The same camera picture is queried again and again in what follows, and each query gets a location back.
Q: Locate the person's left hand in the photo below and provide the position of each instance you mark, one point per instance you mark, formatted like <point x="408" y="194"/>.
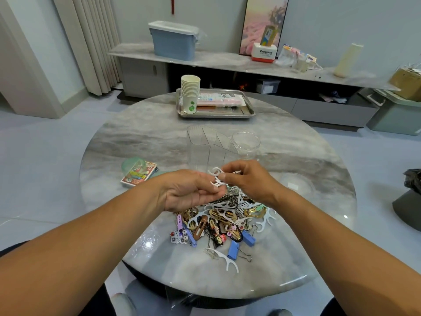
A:
<point x="184" y="190"/>

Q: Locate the person's right hand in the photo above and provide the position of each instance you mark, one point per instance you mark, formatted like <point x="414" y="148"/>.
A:
<point x="255" y="180"/>

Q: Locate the person's left thumb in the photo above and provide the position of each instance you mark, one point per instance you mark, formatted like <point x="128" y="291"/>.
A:
<point x="205" y="176"/>

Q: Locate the person's right thumb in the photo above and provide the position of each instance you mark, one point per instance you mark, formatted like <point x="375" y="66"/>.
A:
<point x="227" y="177"/>

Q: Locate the bunch of white floss picks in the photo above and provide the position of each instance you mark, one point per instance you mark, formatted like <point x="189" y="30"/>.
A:
<point x="215" y="171"/>

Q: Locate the person's left forearm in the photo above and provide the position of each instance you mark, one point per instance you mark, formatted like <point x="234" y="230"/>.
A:
<point x="82" y="253"/>

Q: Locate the person's right forearm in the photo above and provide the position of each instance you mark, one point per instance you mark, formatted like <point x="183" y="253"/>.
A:
<point x="345" y="259"/>

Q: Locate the clear divided organizer container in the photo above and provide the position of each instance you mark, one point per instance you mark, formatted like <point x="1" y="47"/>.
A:
<point x="205" y="148"/>

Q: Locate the clear round jar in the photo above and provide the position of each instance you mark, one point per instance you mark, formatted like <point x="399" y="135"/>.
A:
<point x="246" y="144"/>

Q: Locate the pile of hair clips and picks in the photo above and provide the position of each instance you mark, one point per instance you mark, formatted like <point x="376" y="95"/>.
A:
<point x="223" y="217"/>

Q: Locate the purple hair clip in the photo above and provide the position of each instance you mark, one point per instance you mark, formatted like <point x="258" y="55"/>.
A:
<point x="186" y="231"/>

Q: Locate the blue binder clip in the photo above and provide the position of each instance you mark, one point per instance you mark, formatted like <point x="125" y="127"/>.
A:
<point x="248" y="238"/>
<point x="234" y="250"/>

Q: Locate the metal tray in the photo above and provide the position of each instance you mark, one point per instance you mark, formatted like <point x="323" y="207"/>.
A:
<point x="227" y="111"/>

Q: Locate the playing card box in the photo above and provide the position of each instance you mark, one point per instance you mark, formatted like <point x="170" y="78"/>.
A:
<point x="139" y="174"/>

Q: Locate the clear round lid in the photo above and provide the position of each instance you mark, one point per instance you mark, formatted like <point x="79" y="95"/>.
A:
<point x="297" y="184"/>

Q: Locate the pink packet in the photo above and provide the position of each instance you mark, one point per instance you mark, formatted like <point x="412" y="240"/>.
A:
<point x="220" y="99"/>

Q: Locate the single white floss pick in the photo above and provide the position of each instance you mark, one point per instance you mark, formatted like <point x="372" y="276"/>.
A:
<point x="227" y="259"/>

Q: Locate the stack of paper cups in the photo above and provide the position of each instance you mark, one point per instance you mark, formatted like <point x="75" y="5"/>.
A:
<point x="190" y="93"/>

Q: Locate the grey box under cabinet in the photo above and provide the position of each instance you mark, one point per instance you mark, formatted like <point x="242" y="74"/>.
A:
<point x="268" y="86"/>

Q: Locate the grey marble top cabinet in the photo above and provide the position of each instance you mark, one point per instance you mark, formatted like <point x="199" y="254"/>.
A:
<point x="144" y="75"/>

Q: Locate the red and white box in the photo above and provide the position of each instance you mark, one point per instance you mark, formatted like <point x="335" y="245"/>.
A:
<point x="264" y="54"/>

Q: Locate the heap of clear plastic bags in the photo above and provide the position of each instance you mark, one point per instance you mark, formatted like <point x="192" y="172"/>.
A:
<point x="292" y="57"/>

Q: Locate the blue storage bin white lid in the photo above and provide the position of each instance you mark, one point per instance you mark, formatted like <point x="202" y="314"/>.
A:
<point x="172" y="42"/>

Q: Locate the yellow green carton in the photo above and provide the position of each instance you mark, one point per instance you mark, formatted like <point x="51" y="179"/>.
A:
<point x="268" y="36"/>

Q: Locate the person's white shoe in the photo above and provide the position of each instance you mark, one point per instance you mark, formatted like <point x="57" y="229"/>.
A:
<point x="123" y="305"/>

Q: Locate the framed pink picture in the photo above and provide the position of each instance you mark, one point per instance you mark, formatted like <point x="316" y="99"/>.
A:
<point x="259" y="19"/>

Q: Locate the cream cylinder vase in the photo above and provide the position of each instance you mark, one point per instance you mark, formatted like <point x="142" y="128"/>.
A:
<point x="348" y="60"/>

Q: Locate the red hanging ornament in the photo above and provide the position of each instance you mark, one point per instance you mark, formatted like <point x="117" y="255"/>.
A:
<point x="172" y="4"/>

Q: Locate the green storage bin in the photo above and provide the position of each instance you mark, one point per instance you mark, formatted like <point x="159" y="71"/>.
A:
<point x="394" y="115"/>

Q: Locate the grey trash can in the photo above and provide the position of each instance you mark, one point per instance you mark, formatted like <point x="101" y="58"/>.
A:
<point x="407" y="210"/>

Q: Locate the black trash bag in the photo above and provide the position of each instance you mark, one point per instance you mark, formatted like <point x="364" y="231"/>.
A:
<point x="413" y="180"/>

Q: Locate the brown cardboard box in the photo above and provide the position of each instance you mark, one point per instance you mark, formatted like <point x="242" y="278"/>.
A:
<point x="407" y="83"/>

